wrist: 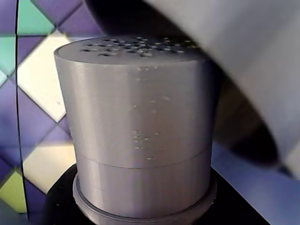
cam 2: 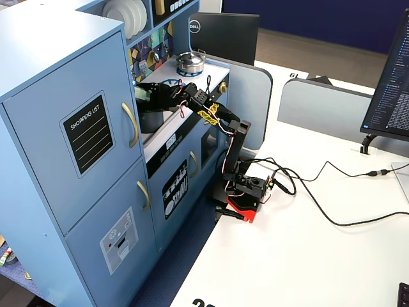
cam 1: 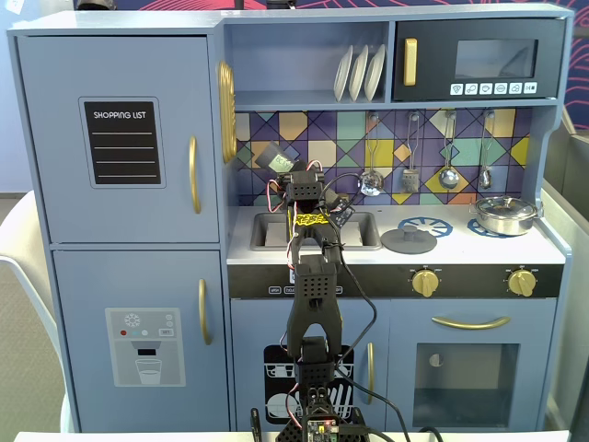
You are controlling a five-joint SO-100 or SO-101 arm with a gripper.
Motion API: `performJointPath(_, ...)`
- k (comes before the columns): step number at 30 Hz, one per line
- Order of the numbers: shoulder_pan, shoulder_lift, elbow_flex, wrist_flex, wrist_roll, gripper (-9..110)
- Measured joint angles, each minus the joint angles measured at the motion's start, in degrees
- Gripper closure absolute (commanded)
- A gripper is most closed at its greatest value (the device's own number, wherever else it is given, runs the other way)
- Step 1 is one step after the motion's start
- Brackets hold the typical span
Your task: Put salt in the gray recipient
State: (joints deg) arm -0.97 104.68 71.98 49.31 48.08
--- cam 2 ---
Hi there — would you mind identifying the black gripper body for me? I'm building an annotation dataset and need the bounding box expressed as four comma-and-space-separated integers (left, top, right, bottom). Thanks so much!
150, 81, 189, 111

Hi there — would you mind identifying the gray salt shaker green label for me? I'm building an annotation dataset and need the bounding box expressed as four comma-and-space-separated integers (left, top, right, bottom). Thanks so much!
134, 84, 154, 104

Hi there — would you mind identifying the stainless steel pot with lid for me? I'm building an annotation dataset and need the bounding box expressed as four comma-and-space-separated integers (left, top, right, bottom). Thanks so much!
176, 51, 207, 75

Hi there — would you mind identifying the blue oven door with window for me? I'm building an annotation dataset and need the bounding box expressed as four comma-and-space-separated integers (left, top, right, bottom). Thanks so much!
199, 114, 229, 180

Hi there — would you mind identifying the black shopping list board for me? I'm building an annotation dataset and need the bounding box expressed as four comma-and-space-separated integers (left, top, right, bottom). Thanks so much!
59, 90, 116, 179

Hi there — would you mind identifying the white toy plate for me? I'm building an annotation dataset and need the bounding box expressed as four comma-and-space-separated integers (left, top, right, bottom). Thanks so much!
123, 0, 141, 36
135, 0, 148, 33
102, 0, 131, 39

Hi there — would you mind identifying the black Dell monitor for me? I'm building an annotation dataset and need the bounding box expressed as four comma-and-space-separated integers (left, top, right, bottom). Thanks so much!
188, 12, 261, 67

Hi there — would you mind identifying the gray desk divider panel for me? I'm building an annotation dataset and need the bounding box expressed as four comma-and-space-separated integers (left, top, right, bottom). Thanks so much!
204, 52, 274, 152
277, 78, 376, 142

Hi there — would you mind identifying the blue dishwasher door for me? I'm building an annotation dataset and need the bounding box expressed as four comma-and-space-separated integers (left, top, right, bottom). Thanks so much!
147, 127, 205, 253

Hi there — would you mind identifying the blue wooden toy kitchen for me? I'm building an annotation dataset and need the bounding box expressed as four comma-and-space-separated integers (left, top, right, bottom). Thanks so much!
0, 0, 231, 307

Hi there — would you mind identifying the large blue fridge door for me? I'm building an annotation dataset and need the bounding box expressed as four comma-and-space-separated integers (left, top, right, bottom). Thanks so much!
1, 31, 143, 237

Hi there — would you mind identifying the blue fridge door with dispenser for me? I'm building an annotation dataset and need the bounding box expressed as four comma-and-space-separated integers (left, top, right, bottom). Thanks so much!
65, 158, 159, 307

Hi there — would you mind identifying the black table clamp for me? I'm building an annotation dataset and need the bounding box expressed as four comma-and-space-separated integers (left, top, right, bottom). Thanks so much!
215, 206, 246, 221

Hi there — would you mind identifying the gray water dispenser decal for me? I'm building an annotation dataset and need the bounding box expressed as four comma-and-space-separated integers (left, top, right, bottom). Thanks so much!
99, 206, 140, 276

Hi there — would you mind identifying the green and red small box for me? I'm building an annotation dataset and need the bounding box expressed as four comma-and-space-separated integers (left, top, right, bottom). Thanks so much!
0, 246, 13, 268

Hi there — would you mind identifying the blue dotted floor mat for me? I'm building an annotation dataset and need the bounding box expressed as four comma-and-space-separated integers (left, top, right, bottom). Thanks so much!
0, 260, 42, 301

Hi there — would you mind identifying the monitor showing code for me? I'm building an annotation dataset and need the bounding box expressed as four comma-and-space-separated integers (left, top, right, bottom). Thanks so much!
360, 8, 409, 141

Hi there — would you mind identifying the light gray flat device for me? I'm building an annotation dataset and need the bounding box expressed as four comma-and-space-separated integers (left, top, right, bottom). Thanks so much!
391, 161, 409, 205

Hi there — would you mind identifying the black keyboard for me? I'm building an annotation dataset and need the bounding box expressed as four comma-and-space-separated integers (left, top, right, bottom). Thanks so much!
398, 282, 409, 307

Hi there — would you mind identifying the gold fridge door handle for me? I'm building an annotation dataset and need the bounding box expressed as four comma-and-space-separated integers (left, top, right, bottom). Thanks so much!
137, 180, 151, 212
121, 101, 140, 149

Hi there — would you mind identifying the blue stove burner ring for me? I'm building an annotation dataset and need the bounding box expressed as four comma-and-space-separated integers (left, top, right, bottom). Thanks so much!
174, 67, 205, 78

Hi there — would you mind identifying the gold dishwasher handle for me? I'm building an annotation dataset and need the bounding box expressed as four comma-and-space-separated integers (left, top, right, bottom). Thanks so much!
189, 151, 199, 178

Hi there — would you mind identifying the toy microwave with gold handle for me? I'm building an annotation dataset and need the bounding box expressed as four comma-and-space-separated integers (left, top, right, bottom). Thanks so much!
152, 0, 196, 27

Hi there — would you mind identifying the red robot base mount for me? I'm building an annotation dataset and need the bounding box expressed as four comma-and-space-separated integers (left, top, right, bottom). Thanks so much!
226, 194, 261, 224

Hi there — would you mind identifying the black cable with inline connector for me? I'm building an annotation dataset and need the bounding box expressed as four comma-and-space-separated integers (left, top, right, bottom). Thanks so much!
249, 158, 399, 196

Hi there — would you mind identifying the long black cable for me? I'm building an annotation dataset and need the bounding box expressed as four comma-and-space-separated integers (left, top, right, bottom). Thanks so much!
247, 156, 409, 227

